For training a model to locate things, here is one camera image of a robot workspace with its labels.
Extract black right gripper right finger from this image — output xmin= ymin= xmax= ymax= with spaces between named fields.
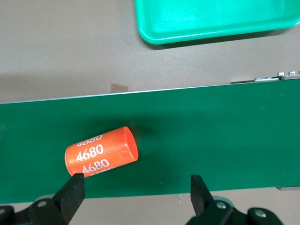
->
xmin=187 ymin=174 xmax=249 ymax=225

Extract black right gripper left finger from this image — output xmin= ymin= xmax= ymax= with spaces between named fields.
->
xmin=14 ymin=172 xmax=85 ymax=225

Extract orange 4680 cylinder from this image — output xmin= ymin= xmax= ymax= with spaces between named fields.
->
xmin=64 ymin=126 xmax=139 ymax=179

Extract green conveyor belt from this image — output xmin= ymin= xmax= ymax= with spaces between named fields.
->
xmin=0 ymin=71 xmax=300 ymax=204

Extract green plastic tray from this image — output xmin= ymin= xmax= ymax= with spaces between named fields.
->
xmin=134 ymin=0 xmax=300 ymax=45

